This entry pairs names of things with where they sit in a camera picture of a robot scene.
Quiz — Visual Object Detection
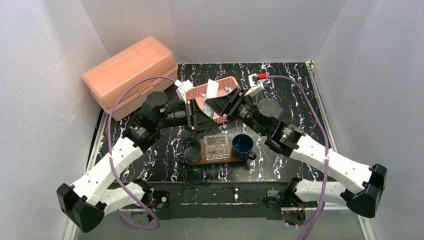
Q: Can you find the white toothpaste tube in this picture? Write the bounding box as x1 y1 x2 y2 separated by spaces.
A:
203 79 219 118

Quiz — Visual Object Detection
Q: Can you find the pink perforated plastic basket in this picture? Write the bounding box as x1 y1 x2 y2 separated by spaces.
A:
185 76 239 124

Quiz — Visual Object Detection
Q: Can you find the dark green mug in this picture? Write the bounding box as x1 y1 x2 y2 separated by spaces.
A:
179 137 202 164

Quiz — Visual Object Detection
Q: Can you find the clear acrylic holder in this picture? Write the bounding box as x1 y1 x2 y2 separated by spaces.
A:
204 134 231 161

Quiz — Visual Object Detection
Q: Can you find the dark blue mug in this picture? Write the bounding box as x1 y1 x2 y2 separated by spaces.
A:
231 134 257 161

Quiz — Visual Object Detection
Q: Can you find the oval wooden tray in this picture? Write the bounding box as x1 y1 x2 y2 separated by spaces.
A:
181 152 247 166

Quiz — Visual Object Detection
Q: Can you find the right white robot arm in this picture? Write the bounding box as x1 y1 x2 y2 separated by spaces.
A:
205 88 388 218

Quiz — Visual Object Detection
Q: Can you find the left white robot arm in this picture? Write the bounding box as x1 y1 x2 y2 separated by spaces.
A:
56 91 219 233

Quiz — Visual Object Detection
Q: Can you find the grey toothbrush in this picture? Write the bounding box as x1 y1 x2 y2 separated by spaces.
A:
224 86 232 94

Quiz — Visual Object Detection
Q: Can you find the pink plastic storage box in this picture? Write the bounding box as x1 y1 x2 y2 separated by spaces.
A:
81 36 178 121

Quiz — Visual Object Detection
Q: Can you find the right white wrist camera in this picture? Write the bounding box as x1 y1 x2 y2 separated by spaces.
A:
245 73 267 97

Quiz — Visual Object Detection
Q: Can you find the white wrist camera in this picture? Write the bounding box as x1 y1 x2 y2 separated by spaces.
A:
245 73 267 97
174 79 193 103

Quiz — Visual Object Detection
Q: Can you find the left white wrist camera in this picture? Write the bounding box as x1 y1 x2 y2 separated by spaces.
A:
174 79 193 103

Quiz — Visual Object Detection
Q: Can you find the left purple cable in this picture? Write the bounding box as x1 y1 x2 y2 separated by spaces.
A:
107 76 178 231

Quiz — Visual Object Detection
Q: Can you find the aluminium frame rail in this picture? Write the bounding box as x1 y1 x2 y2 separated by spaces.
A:
305 60 376 240

